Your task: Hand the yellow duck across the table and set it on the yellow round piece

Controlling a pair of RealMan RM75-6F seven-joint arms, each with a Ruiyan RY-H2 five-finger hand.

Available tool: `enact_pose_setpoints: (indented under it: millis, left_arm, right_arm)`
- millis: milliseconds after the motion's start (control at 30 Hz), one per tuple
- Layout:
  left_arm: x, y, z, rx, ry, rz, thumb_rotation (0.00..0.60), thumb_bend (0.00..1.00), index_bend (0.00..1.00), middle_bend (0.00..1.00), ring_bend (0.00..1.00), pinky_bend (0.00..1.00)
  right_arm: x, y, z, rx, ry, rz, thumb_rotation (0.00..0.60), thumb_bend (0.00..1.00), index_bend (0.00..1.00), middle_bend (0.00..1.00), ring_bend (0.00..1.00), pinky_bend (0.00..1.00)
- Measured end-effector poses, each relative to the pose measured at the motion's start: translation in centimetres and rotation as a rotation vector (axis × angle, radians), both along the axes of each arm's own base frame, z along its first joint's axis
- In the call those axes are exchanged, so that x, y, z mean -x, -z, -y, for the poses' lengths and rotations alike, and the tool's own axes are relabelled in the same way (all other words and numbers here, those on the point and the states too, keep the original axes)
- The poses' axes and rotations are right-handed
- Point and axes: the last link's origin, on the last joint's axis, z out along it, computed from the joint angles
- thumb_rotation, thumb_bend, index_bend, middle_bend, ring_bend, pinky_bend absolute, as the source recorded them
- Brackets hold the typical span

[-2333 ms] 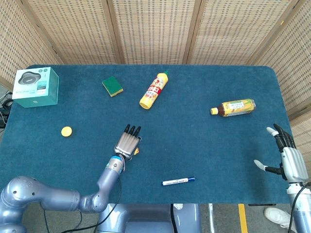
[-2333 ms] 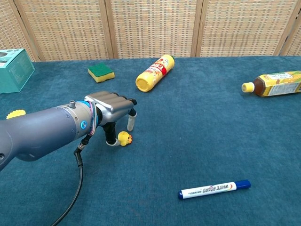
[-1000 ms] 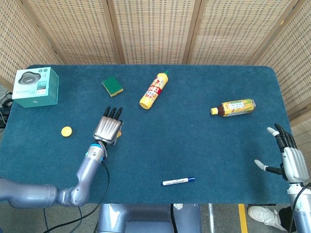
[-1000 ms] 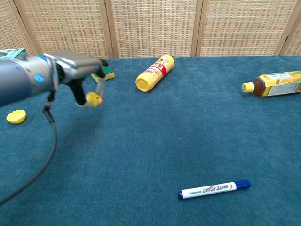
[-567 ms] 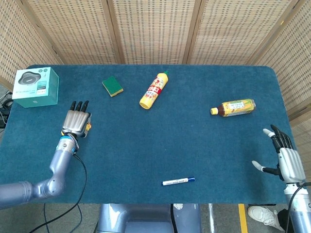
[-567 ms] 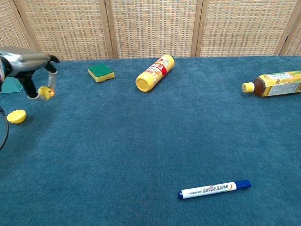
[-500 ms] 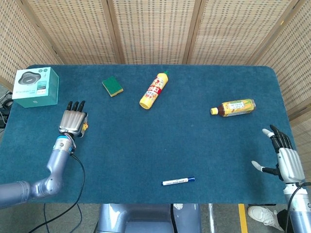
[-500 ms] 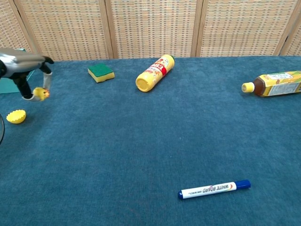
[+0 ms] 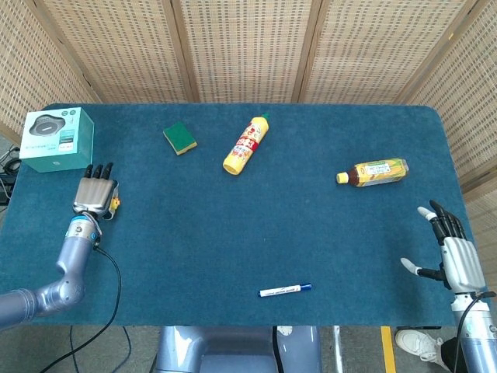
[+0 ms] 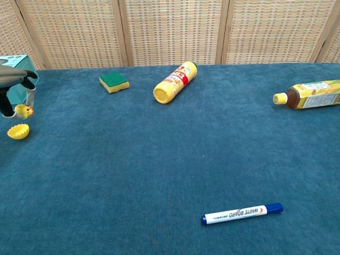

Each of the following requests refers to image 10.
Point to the teal speaker box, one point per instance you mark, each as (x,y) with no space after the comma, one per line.
(24,62)

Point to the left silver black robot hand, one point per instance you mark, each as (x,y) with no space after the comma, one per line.
(8,77)

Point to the yellow round disc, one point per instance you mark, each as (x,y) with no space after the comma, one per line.
(18,132)

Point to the tea bottle yellow label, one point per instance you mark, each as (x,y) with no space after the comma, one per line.
(310,95)

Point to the blue whiteboard marker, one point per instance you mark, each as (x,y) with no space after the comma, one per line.
(239,213)

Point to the blue felt table cover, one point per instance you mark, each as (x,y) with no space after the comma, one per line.
(132,159)

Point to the green yellow sponge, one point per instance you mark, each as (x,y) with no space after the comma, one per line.
(114,81)

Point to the woven bamboo screen panel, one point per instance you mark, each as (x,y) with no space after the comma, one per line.
(333,50)
(77,32)
(13,40)
(273,29)
(172,29)

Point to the yellow squeeze bottle red label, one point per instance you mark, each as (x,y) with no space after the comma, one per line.
(172,82)

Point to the small yellow orange toy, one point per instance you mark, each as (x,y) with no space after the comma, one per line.
(24,111)

